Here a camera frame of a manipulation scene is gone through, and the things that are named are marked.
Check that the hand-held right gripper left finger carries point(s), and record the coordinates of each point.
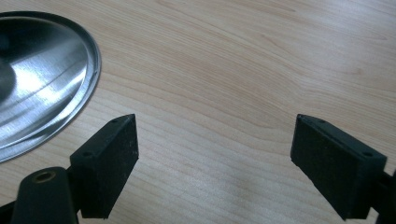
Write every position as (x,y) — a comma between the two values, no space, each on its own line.
(104,168)

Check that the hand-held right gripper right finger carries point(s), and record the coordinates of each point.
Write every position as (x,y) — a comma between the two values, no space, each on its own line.
(336,168)

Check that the round stainless steel plate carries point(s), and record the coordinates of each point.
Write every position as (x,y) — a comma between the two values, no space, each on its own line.
(40,84)

